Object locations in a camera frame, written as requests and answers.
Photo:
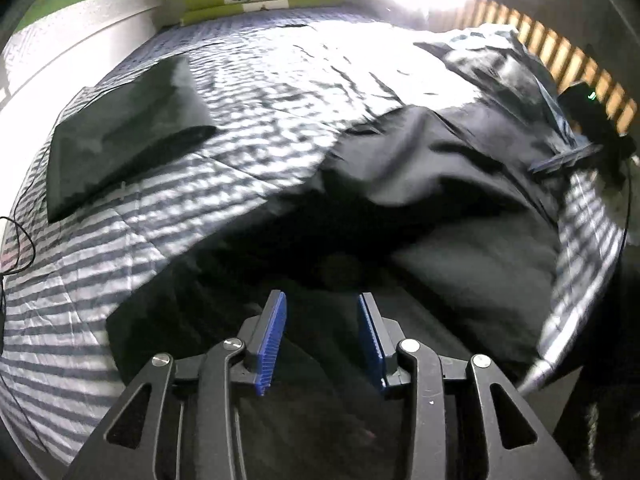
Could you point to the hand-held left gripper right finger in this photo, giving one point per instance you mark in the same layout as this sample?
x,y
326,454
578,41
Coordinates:
x,y
372,340

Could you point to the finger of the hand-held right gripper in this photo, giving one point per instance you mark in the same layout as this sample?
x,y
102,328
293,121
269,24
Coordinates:
x,y
565,159

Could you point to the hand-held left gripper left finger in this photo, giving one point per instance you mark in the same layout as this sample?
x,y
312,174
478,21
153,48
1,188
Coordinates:
x,y
272,340

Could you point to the black shiny jacket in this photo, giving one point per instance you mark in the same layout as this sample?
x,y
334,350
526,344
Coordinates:
x,y
515,80

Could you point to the black pants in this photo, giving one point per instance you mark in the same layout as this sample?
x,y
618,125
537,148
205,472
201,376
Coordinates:
x,y
425,185

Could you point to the wooden slatted headboard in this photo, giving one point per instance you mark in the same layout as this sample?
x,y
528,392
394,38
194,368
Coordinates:
x,y
550,45

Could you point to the light blue cloth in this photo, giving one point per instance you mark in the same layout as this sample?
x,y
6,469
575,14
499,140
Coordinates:
x,y
475,37

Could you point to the striped blanket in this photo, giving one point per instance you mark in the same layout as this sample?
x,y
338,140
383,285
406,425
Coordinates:
x,y
250,85

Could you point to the folded black garment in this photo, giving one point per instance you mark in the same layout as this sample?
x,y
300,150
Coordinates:
x,y
115,135

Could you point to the plain green folded blanket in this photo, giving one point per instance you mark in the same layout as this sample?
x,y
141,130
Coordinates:
x,y
310,9

